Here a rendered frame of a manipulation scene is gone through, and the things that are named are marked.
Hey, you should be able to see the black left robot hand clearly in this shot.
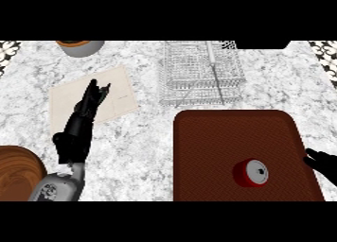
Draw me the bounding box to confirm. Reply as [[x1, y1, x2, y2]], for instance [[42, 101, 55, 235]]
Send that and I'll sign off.
[[52, 78, 114, 165]]

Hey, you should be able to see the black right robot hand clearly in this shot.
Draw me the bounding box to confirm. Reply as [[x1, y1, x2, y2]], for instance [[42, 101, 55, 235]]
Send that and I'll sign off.
[[302, 147, 337, 196]]

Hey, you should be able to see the red can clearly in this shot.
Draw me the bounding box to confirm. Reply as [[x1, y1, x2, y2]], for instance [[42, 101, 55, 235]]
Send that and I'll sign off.
[[232, 158, 272, 188]]

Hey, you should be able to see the brown tray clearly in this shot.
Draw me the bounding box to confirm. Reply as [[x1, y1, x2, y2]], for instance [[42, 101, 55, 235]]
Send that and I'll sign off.
[[172, 109, 327, 202]]

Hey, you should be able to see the beige placemat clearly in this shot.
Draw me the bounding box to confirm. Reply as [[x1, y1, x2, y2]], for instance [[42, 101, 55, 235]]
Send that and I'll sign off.
[[48, 64, 142, 136]]

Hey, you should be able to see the round wooden board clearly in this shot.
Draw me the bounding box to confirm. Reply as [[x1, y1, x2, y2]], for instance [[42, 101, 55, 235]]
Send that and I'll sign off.
[[0, 145, 49, 202]]

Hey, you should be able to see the grey pot with brown rim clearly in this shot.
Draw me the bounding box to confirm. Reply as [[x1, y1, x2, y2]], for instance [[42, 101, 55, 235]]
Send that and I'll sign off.
[[55, 40, 107, 59]]

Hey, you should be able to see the black appliance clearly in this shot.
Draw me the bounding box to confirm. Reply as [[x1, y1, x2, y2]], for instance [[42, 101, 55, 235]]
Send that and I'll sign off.
[[234, 40, 293, 50]]

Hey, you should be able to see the white wire tiered basket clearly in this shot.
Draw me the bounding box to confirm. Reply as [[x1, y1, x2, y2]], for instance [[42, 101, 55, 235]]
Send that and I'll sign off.
[[158, 41, 248, 108]]

